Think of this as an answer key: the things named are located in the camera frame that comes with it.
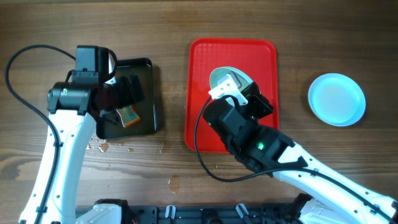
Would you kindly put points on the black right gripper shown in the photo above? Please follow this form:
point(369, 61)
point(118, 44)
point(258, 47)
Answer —
point(252, 94)

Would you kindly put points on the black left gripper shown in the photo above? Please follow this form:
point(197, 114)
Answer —
point(129, 96)

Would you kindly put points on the white plate tray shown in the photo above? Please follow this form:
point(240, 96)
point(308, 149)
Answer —
point(228, 81)
point(336, 99)

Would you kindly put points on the red serving tray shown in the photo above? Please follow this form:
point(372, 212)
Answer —
point(255, 58)

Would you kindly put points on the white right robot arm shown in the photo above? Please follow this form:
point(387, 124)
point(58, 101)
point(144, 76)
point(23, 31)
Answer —
point(269, 151)

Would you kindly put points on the black water tray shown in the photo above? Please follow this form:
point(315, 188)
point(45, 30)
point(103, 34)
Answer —
point(109, 124)

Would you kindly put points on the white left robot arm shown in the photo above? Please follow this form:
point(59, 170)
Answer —
point(72, 121)

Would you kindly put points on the green orange scrub sponge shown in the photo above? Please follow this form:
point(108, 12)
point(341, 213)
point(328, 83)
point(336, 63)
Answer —
point(128, 116)

